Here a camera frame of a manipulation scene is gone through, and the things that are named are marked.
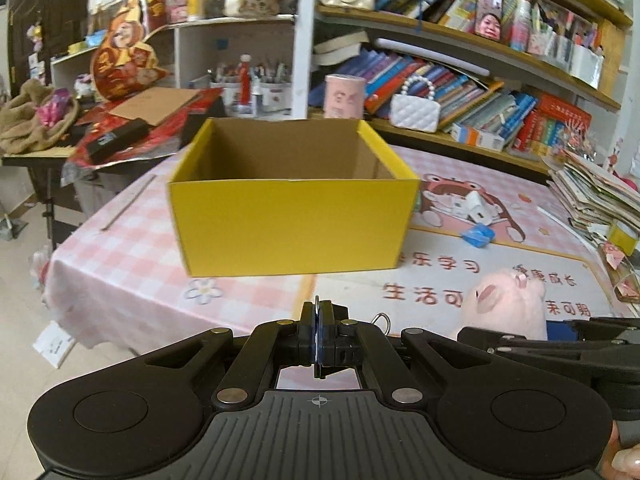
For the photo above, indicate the pastel striped bottle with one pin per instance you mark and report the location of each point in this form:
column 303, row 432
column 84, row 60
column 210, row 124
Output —
column 520, row 25

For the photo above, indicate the wooden bookshelf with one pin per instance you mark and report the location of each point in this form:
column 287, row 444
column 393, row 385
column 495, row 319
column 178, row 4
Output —
column 550, row 65

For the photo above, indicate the person's right hand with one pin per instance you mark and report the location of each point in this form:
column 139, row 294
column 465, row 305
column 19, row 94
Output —
column 627, row 460

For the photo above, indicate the shiny pink wrapper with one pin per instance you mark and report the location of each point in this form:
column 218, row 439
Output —
column 56, row 109

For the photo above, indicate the white shelf unit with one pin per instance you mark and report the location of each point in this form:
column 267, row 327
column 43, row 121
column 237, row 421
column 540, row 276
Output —
column 200, row 50

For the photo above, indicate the dark wooden door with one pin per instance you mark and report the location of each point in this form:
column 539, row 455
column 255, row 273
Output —
column 47, row 10

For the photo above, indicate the white pillar post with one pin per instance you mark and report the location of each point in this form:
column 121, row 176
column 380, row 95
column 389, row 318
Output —
column 305, row 40

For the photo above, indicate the white pen holder with pens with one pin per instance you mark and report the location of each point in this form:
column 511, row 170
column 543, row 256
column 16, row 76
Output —
column 272, row 95

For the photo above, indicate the red fortune figure cutout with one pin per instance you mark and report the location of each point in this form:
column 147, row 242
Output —
column 122, row 55

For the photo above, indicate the long black box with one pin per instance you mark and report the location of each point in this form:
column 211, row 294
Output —
column 117, row 140

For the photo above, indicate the small pink box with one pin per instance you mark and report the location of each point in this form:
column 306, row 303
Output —
column 177, row 10

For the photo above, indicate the yellow cardboard box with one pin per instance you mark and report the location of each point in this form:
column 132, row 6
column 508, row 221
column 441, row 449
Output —
column 292, row 230

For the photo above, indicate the white and orange carton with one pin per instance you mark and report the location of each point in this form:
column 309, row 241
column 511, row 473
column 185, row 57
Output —
column 477, row 137

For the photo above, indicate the white pen organiser boxes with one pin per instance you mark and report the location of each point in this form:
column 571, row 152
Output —
column 575, row 55

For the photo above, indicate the brown cardboard envelope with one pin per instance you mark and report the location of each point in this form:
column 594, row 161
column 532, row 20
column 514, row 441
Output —
column 155, row 105

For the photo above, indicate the thin metal rod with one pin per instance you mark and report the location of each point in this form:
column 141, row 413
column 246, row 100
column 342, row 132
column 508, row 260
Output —
column 127, row 203

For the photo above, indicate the small blue plastic case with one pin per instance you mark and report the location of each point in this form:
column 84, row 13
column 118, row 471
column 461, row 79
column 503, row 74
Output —
column 477, row 236

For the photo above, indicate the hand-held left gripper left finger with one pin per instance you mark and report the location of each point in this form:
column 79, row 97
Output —
column 314, row 340

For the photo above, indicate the red bottle figure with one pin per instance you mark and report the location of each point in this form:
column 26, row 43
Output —
column 245, row 80

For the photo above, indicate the white quilted pearl handbag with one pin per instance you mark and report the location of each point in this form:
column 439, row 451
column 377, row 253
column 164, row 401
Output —
column 415, row 110

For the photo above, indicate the pile of papers and booklets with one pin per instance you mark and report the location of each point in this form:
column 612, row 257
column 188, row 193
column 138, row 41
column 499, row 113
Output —
column 590, row 190

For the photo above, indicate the smartphone with lit screen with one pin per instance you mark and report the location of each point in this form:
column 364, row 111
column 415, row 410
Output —
column 488, row 15

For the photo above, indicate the black side table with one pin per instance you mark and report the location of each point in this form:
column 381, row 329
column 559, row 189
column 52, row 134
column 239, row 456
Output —
column 47, row 180

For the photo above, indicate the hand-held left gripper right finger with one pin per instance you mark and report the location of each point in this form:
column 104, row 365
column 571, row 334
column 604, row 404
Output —
column 330, row 340

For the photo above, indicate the large light pink plush pig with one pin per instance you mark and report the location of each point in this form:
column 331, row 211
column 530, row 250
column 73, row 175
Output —
column 505, row 302

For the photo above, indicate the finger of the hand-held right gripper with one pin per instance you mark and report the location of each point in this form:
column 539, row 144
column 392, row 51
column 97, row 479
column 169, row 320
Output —
column 525, row 345
column 562, row 331

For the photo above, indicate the set of red books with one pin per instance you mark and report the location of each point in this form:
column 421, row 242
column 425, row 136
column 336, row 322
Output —
column 555, row 127

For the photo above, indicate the pink printed cylinder tin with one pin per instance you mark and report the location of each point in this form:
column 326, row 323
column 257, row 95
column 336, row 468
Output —
column 344, row 97

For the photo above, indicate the row of leaning colourful books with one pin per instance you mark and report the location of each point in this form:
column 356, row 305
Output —
column 425, row 80

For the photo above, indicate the white jar yellow label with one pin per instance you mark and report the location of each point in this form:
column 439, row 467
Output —
column 196, row 2

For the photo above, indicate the red wrapping paper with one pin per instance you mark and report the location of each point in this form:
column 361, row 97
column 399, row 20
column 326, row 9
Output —
column 160, row 142

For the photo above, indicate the pile of lying books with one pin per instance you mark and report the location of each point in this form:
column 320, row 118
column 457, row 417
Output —
column 340, row 49

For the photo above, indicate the white paper sheet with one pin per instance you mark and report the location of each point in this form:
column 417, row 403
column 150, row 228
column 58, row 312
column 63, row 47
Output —
column 54, row 345

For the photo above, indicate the brown fleece cloth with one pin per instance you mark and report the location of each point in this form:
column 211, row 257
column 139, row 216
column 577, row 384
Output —
column 25, row 120

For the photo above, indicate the white tube lamp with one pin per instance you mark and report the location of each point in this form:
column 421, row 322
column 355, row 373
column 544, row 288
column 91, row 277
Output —
column 430, row 55

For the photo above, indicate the small white toy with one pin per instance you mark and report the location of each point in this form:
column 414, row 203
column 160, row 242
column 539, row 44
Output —
column 475, row 211

